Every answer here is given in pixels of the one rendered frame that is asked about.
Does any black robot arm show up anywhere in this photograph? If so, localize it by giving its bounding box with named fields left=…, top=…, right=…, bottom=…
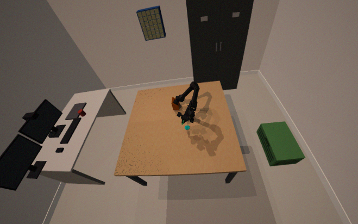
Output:
left=173, top=81, right=200, bottom=121

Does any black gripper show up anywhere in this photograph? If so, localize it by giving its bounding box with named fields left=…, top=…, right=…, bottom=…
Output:
left=177, top=112, right=194, bottom=123

